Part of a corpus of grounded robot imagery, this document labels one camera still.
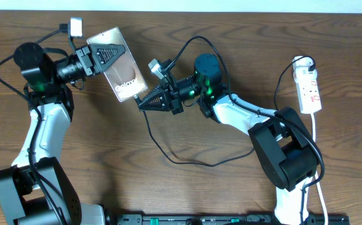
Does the Galaxy S25 Ultra smartphone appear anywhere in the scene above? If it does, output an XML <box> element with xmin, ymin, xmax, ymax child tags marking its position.
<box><xmin>87</xmin><ymin>27</ymin><xmax>148</xmax><ymax>102</ymax></box>

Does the black USB charging cable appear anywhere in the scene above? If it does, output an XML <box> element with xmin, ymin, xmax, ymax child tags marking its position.
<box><xmin>133</xmin><ymin>56</ymin><xmax>316</xmax><ymax>168</ymax></box>

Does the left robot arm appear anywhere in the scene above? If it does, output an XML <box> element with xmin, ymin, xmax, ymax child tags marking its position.
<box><xmin>0</xmin><ymin>42</ymin><xmax>126</xmax><ymax>224</ymax></box>

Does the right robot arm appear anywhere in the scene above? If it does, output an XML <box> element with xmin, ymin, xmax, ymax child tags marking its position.
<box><xmin>138</xmin><ymin>53</ymin><xmax>323</xmax><ymax>224</ymax></box>

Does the white power strip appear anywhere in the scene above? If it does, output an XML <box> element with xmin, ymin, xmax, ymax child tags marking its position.
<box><xmin>293</xmin><ymin>66</ymin><xmax>322</xmax><ymax>114</ymax></box>

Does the black left camera cable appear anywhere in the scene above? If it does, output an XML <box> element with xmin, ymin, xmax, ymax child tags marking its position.
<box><xmin>0</xmin><ymin>23</ymin><xmax>75</xmax><ymax>225</ymax></box>

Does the black camera cable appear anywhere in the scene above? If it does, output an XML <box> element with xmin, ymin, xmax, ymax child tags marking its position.
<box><xmin>164</xmin><ymin>35</ymin><xmax>326</xmax><ymax>225</ymax></box>
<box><xmin>0</xmin><ymin>23</ymin><xmax>75</xmax><ymax>225</ymax></box>

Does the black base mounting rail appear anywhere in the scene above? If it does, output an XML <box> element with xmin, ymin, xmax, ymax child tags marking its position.
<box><xmin>111</xmin><ymin>213</ymin><xmax>350</xmax><ymax>225</ymax></box>

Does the black right camera cable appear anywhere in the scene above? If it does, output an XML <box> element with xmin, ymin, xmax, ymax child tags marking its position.
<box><xmin>164</xmin><ymin>35</ymin><xmax>326</xmax><ymax>225</ymax></box>

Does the white USB wall charger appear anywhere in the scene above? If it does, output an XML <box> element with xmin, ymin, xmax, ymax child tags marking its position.
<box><xmin>292</xmin><ymin>55</ymin><xmax>316</xmax><ymax>72</ymax></box>

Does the white power strip cord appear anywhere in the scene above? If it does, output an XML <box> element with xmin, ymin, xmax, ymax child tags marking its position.
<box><xmin>309</xmin><ymin>112</ymin><xmax>329</xmax><ymax>225</ymax></box>

